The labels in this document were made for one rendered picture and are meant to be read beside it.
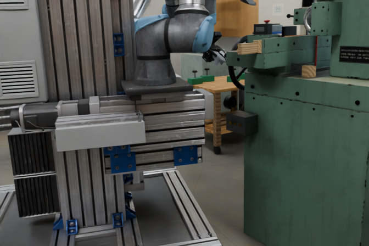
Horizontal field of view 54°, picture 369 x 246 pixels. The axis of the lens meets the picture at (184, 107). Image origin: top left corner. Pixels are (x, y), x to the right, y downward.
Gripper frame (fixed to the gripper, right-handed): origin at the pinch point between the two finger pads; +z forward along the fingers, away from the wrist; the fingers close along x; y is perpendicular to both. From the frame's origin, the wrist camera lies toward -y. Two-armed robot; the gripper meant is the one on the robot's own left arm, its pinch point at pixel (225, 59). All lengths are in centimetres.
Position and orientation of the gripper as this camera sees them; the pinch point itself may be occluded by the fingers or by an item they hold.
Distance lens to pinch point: 189.9
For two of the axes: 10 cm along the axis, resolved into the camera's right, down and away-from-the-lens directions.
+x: -8.4, 1.1, -5.4
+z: 4.8, 6.2, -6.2
